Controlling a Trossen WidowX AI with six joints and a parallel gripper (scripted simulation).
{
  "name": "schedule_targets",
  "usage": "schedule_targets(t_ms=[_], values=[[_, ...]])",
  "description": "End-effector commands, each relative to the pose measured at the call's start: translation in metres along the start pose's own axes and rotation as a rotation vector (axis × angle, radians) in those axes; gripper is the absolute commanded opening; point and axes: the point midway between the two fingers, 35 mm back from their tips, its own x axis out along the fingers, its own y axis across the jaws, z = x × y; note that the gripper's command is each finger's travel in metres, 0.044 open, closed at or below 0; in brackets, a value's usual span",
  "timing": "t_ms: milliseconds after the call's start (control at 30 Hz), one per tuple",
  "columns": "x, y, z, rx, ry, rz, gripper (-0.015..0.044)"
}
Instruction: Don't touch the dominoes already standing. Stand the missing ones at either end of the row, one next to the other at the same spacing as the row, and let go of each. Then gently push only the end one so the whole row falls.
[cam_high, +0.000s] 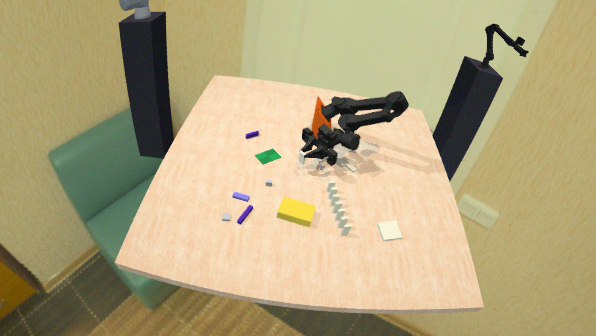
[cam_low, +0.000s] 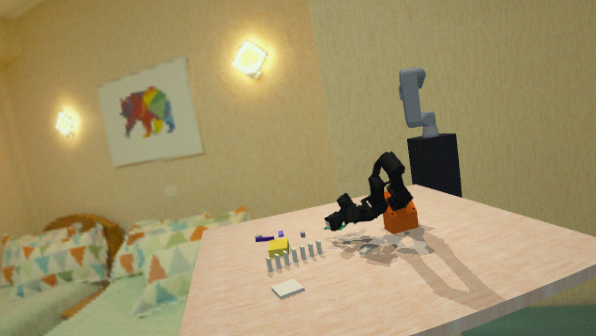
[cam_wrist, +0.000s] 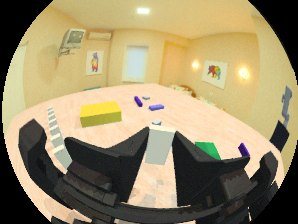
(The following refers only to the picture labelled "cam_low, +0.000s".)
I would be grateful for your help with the yellow rectangular block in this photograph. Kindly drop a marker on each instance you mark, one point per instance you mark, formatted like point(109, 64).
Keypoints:
point(276, 246)

